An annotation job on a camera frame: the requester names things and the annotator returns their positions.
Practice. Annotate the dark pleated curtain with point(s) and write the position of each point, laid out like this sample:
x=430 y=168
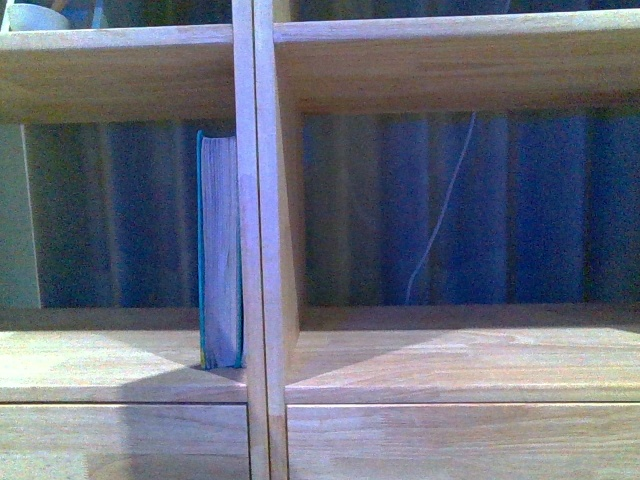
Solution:
x=529 y=207

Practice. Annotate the teal cartoon cover book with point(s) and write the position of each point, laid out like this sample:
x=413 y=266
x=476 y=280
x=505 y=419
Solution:
x=219 y=253

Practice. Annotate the right upper wooden drawer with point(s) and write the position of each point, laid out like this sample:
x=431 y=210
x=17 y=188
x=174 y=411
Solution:
x=464 y=441

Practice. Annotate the wooden bookshelf unit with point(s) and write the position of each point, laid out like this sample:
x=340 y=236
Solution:
x=267 y=69

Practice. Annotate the wooden drawer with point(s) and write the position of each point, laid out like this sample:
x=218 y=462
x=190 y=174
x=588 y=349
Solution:
x=464 y=441
x=136 y=441

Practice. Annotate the white bowl on shelf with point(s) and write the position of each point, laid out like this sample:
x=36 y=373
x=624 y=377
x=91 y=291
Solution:
x=24 y=17

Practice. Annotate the left upper wooden drawer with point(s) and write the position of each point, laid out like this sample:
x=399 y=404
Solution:
x=136 y=441

